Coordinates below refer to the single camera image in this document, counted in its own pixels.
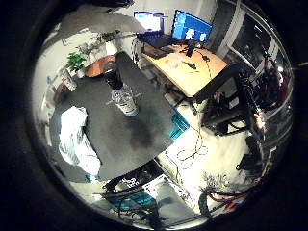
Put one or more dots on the white striped cloth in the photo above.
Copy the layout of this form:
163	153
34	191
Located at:
75	141

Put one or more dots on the light wooden desk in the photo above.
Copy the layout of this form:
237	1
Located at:
189	70

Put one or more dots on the black remote control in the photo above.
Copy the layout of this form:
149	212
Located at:
190	65

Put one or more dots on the black keyboard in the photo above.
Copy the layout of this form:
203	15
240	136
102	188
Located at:
156	51

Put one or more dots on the black box white lettering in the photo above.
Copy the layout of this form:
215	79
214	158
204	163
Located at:
132	182

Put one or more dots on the black office chair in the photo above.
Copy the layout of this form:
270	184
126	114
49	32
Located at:
224	112

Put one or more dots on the round wooden tray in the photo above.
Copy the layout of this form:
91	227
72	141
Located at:
98	65

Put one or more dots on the tall plant white pot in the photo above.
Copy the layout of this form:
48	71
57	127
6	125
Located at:
110	40

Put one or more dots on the patterned printed can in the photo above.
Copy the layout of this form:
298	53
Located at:
69	82

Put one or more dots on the blue lit computer monitor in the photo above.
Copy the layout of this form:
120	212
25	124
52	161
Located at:
191	28

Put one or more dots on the grey dried plant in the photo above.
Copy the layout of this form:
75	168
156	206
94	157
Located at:
86	48

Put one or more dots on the green leafy plant white pot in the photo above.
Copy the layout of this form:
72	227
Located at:
75	61

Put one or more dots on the brown bowl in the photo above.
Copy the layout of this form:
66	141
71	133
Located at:
58	93

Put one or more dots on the person in dark clothes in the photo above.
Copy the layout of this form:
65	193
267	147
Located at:
273	86

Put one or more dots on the teal table frame piece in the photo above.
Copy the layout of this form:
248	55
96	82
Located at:
178	123

